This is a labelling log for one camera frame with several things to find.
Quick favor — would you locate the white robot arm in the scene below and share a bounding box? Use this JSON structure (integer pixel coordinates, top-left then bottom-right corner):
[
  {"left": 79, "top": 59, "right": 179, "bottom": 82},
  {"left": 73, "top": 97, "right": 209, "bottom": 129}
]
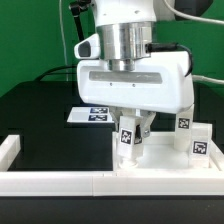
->
[{"left": 74, "top": 0, "right": 213, "bottom": 139}]

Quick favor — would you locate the white square tabletop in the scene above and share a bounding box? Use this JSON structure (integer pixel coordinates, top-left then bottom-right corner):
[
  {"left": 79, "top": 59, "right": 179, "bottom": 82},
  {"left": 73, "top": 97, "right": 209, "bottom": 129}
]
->
[{"left": 114, "top": 132, "right": 224, "bottom": 172}]

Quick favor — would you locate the black cable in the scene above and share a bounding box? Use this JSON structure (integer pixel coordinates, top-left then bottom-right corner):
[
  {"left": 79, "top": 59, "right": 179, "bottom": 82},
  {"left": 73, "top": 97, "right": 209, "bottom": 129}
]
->
[{"left": 34, "top": 64, "right": 79, "bottom": 82}]

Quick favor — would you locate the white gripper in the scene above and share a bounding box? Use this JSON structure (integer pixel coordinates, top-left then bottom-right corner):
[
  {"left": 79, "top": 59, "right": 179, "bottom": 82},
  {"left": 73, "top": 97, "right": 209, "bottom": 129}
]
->
[{"left": 77, "top": 51, "right": 194, "bottom": 138}]

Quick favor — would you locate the white hanging cable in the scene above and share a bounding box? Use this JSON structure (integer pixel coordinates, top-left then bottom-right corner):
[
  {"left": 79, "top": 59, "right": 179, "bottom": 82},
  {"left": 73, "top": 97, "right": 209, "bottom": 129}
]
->
[{"left": 59, "top": 0, "right": 70, "bottom": 82}]

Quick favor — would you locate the white U-shaped fence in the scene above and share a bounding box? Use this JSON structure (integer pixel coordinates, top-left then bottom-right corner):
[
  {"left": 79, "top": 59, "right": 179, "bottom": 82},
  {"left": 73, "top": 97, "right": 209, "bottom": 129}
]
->
[{"left": 0, "top": 135, "right": 224, "bottom": 196}]

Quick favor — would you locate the white camera cable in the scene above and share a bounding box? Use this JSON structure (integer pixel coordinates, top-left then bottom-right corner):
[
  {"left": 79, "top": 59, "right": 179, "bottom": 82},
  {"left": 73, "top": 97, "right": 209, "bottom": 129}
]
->
[{"left": 163, "top": 0, "right": 224, "bottom": 86}]

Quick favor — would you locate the white marker base sheet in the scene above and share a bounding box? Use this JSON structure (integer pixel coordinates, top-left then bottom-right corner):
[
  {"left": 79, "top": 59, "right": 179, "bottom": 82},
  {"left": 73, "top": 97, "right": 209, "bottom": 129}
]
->
[{"left": 67, "top": 107, "right": 113, "bottom": 123}]

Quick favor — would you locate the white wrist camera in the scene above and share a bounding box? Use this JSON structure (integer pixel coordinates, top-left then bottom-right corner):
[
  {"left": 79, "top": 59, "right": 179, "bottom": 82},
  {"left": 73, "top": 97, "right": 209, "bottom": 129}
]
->
[{"left": 74, "top": 33, "right": 101, "bottom": 59}]

